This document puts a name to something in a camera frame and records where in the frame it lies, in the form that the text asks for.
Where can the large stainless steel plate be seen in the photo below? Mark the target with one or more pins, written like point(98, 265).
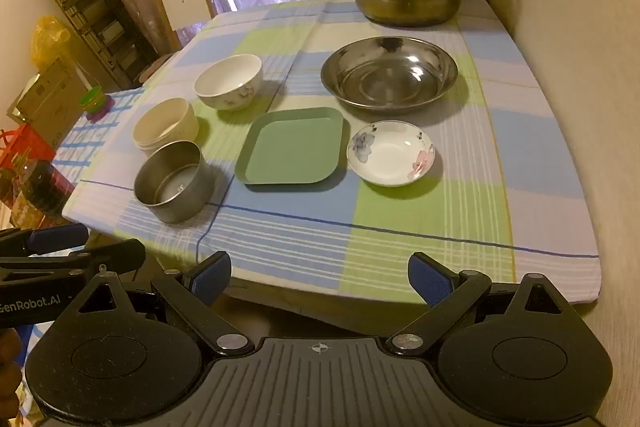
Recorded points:
point(390, 82)

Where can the dark bottle with red label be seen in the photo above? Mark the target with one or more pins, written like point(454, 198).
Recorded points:
point(35, 192)

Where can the cardboard box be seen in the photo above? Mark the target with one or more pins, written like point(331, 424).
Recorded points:
point(50, 102)

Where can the person's left hand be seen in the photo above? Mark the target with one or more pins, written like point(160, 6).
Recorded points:
point(10, 367)

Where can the checked tablecloth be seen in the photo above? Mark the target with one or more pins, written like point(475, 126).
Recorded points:
point(400, 217)

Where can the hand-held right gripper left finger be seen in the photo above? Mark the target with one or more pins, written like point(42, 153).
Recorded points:
point(212, 279)

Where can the small stainless steel bowl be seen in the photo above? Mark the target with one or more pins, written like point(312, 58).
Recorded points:
point(170, 179)

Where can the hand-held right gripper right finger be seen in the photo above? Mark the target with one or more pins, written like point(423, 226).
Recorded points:
point(427, 279)

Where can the red box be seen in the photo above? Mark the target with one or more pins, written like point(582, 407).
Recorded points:
point(25, 147)

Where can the small white floral dish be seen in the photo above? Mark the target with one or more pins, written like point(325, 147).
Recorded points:
point(390, 154)

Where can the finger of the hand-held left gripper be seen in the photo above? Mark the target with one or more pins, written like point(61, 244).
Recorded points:
point(110, 257)
point(60, 237)

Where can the green square plate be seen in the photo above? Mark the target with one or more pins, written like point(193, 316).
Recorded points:
point(290, 147)

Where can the blue grid table cover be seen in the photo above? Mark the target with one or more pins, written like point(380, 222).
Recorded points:
point(85, 147)

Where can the black folding rack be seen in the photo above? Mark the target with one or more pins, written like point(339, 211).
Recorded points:
point(100, 22)

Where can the green and purple cup stack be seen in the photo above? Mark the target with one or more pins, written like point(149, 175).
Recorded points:
point(97, 104)

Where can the yellow plastic bag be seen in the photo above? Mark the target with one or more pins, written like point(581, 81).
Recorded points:
point(50, 39)

